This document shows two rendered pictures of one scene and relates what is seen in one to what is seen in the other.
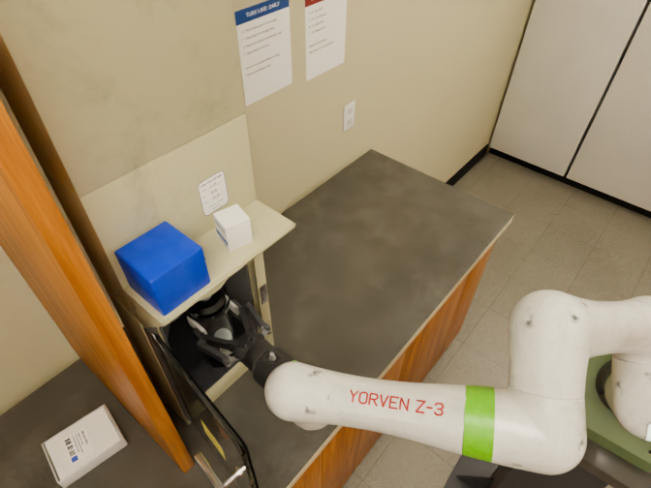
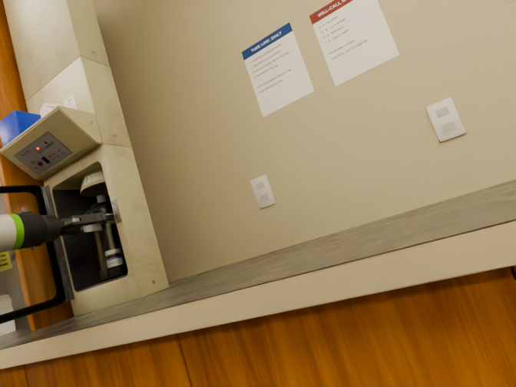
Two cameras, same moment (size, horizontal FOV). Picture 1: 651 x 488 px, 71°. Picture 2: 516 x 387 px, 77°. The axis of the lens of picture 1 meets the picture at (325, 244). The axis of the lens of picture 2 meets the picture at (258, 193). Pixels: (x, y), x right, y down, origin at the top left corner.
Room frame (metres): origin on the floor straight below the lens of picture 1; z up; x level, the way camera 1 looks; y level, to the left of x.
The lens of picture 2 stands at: (0.90, -0.85, 0.99)
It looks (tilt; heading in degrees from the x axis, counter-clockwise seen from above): 8 degrees up; 76
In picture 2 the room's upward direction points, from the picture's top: 18 degrees counter-clockwise
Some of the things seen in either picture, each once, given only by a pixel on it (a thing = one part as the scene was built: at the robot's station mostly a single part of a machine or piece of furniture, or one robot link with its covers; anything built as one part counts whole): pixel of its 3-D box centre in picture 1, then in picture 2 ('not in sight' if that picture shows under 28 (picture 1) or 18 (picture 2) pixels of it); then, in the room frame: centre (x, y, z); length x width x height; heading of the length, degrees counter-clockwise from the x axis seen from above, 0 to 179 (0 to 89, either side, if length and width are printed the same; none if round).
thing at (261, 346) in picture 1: (253, 350); (56, 227); (0.57, 0.16, 1.20); 0.09 x 0.08 x 0.07; 48
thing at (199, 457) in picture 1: (217, 468); not in sight; (0.31, 0.20, 1.20); 0.10 x 0.05 x 0.03; 43
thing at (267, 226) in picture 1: (219, 270); (49, 147); (0.58, 0.21, 1.46); 0.32 x 0.11 x 0.10; 141
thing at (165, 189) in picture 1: (176, 270); (110, 188); (0.70, 0.35, 1.33); 0.32 x 0.25 x 0.77; 141
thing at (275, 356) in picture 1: (274, 368); (27, 229); (0.52, 0.11, 1.21); 0.09 x 0.06 x 0.12; 138
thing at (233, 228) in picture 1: (232, 228); (53, 116); (0.62, 0.17, 1.54); 0.05 x 0.05 x 0.06; 36
